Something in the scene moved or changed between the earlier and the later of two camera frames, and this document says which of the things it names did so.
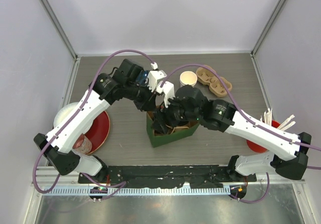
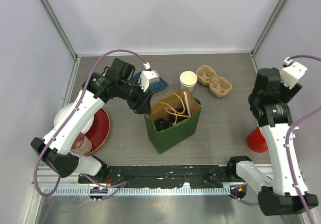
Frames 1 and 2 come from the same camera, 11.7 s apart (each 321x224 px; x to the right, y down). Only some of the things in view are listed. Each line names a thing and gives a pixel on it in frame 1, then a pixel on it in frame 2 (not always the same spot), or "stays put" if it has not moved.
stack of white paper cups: [188, 78] stays put
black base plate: [202, 176] stays put
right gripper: [159, 123] to [288, 93]
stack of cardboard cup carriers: [206, 77] stays put
